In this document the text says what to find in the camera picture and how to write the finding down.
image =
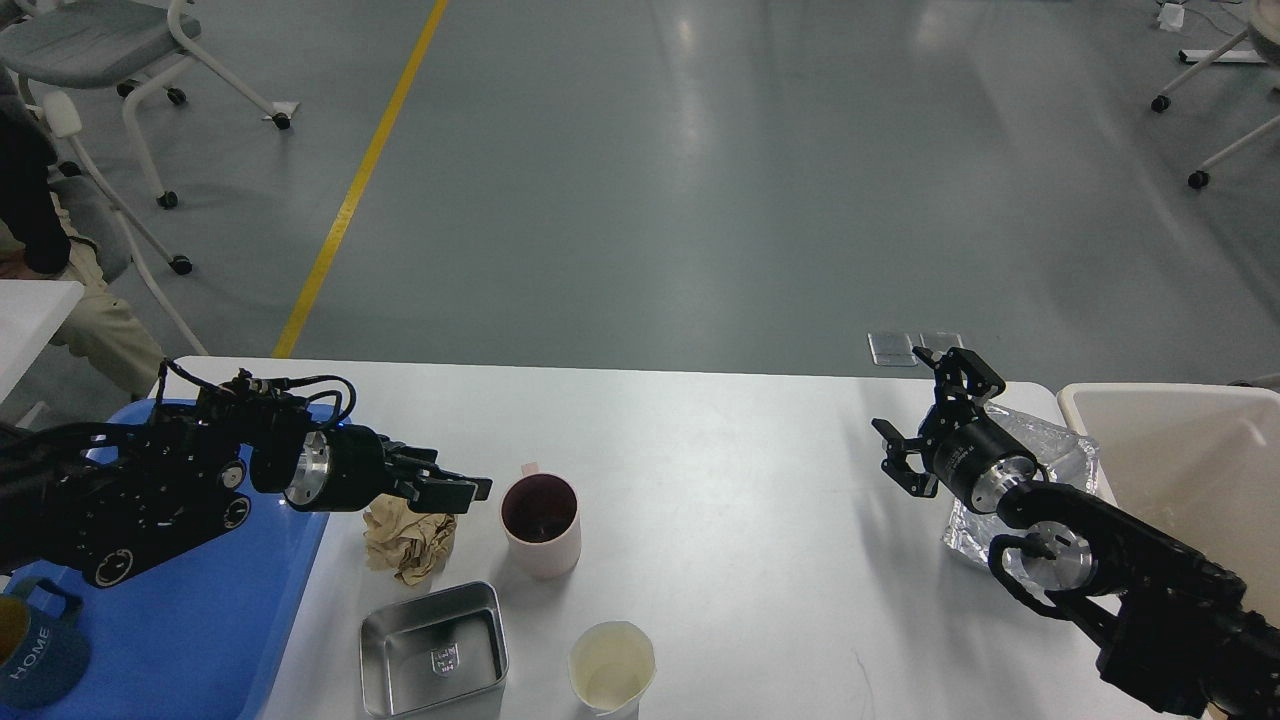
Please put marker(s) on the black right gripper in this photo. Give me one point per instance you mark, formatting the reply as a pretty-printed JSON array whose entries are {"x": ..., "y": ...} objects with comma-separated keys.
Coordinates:
[{"x": 959, "y": 446}]

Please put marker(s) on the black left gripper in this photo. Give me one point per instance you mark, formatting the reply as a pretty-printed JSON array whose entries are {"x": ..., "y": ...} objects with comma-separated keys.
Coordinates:
[{"x": 343, "y": 469}]

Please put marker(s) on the pink ribbed mug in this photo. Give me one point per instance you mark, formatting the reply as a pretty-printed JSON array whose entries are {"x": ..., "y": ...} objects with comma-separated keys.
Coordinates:
[{"x": 541, "y": 516}]

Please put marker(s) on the rectangular metal tin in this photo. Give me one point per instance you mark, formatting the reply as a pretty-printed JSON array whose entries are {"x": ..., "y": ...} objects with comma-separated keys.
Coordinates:
[{"x": 439, "y": 649}]

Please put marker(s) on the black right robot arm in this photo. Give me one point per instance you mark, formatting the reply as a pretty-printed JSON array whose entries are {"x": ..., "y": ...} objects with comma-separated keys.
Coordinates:
[{"x": 1169, "y": 623}]

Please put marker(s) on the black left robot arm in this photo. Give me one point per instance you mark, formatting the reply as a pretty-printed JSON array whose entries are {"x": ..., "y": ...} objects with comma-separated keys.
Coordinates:
[{"x": 113, "y": 500}]

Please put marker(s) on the left metal floor plate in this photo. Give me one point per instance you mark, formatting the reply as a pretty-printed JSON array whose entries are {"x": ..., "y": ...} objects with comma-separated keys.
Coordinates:
[{"x": 892, "y": 348}]

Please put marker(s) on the metal floor plate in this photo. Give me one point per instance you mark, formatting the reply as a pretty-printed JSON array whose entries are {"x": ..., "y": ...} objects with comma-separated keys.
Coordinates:
[
  {"x": 892, "y": 348},
  {"x": 941, "y": 341}
]

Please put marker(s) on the crumpled brown paper ball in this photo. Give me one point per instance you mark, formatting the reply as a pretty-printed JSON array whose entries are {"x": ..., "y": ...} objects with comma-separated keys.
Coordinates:
[{"x": 407, "y": 544}]

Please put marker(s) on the right metal floor plate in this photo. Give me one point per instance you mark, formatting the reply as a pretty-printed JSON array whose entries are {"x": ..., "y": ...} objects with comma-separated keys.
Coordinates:
[{"x": 941, "y": 341}]

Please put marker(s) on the crumpled aluminium foil tray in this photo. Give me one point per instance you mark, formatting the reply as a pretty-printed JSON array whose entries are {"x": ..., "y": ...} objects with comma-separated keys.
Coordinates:
[{"x": 1030, "y": 449}]

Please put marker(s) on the cream paper cup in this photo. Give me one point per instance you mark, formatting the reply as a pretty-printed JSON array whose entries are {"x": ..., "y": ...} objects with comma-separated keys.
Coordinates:
[{"x": 612, "y": 665}]

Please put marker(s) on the blue plastic tray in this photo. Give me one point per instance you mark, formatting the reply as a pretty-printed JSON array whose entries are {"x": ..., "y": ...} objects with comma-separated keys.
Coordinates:
[{"x": 200, "y": 636}]

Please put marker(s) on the beige plastic bin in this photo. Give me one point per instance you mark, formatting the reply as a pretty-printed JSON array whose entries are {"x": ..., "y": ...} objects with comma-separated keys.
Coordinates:
[{"x": 1200, "y": 463}]

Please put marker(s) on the dark blue home mug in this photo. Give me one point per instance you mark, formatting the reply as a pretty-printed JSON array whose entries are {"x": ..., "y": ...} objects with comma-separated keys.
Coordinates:
[{"x": 44, "y": 655}]

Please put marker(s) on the white side table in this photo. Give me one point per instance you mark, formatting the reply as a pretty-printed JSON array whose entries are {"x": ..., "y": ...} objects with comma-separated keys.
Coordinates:
[{"x": 31, "y": 311}]

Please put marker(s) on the seated person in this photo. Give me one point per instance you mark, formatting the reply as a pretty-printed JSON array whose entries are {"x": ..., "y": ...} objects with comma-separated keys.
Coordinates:
[{"x": 40, "y": 243}]

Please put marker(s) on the white floor power adapter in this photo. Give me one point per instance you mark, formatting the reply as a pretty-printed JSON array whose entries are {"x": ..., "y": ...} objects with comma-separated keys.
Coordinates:
[{"x": 1171, "y": 16}]

